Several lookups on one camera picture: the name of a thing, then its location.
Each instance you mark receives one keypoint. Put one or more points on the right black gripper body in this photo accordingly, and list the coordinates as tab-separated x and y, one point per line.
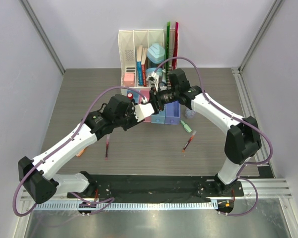
157	100

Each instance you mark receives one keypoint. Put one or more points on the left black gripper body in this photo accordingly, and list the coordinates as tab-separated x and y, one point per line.
129	119

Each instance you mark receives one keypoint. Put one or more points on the pink plastic drawer bin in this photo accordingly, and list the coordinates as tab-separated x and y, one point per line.
146	94

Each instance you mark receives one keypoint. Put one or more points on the light blue drawer bin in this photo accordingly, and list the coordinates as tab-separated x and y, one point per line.
158	118

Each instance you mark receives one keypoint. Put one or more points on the purple plastic drawer bin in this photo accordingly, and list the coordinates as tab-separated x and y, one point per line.
172	113

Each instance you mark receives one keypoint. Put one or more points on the red pen refill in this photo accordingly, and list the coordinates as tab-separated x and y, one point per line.
189	141
107	146

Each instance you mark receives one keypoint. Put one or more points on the white desktop file organizer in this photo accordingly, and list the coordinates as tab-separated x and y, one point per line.
129	40

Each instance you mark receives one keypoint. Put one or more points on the blue plastic drawer bin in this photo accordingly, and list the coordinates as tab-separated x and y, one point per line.
136	96

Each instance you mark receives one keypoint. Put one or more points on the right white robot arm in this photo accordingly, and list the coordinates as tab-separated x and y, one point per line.
242	137

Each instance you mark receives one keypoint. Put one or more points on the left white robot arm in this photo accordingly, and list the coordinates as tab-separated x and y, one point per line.
39	176

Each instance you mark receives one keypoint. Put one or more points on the pink cube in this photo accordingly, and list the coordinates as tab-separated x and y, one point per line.
129	80

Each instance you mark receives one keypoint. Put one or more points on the blue spine book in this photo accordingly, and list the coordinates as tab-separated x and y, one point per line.
139	65

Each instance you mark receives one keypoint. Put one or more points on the green transparent ruler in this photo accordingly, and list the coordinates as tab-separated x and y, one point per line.
167	47

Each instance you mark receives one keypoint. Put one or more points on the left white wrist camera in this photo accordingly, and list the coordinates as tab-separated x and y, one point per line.
143	111

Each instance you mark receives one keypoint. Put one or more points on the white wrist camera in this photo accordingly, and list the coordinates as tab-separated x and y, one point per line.
143	111
153	80

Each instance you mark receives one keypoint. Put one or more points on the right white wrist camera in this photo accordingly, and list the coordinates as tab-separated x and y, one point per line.
153	80

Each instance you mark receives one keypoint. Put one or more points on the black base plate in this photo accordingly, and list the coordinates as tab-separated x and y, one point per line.
159	189

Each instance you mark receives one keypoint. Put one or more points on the perforated metal cable tray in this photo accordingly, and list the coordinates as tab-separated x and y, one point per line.
80	206

